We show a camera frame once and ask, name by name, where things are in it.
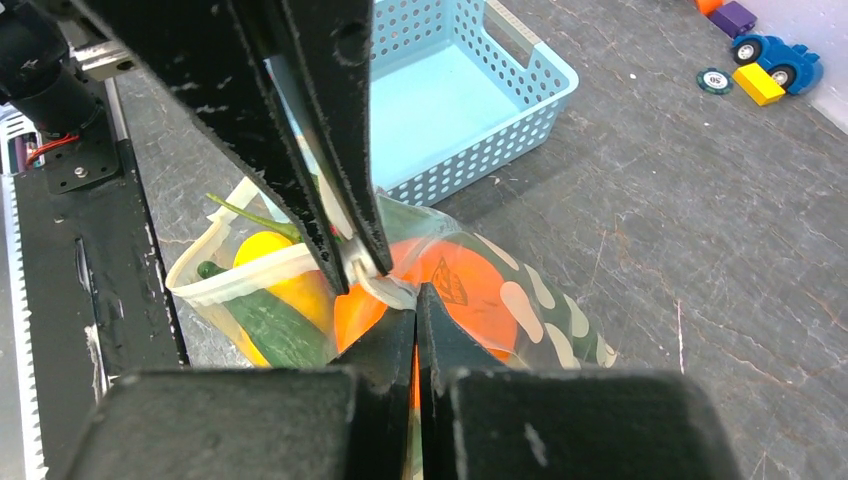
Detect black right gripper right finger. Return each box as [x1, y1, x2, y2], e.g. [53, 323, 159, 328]
[416, 284, 741, 479]

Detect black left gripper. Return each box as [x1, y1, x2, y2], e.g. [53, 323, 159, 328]
[1, 1, 349, 294]

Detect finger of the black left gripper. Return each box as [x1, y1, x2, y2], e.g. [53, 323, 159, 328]
[280, 1, 393, 277]

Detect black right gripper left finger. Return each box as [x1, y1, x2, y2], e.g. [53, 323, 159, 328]
[65, 310, 415, 479]

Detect green toy cucumber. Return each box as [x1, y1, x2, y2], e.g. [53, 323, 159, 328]
[196, 260, 339, 370]

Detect yellow toy lemon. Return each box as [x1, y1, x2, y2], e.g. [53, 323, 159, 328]
[231, 230, 336, 369]

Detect orange toy fruit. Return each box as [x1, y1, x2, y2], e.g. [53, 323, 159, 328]
[333, 238, 519, 364]

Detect clear dotted zip top bag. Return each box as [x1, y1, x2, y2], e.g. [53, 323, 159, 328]
[166, 180, 617, 369]

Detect green toy bean pod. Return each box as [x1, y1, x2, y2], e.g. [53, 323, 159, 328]
[206, 193, 302, 244]

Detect light blue plastic basket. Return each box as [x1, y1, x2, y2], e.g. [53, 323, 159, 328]
[264, 0, 581, 208]

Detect orange toy block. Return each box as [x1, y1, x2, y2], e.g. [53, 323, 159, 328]
[693, 0, 724, 16]

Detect small round badge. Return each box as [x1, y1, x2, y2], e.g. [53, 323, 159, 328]
[695, 68, 734, 95]

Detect purple toy block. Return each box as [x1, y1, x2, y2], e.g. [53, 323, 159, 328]
[707, 1, 758, 39]

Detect yellow toy brick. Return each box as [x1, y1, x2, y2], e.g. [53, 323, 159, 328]
[732, 63, 786, 107]

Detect blue toy car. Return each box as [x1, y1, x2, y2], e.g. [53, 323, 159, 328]
[731, 34, 824, 95]

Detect black mounting base plate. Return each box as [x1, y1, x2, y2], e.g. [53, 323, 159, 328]
[11, 80, 188, 479]

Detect slotted cable duct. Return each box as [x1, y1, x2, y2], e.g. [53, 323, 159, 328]
[1, 175, 49, 479]

